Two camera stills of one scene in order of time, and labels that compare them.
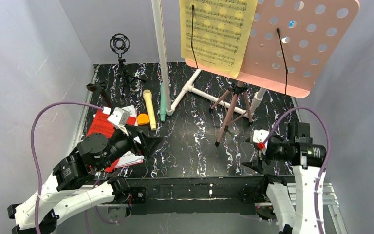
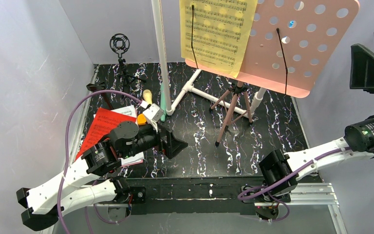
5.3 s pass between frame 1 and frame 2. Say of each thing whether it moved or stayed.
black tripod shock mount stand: stayed
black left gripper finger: moved
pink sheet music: stayed
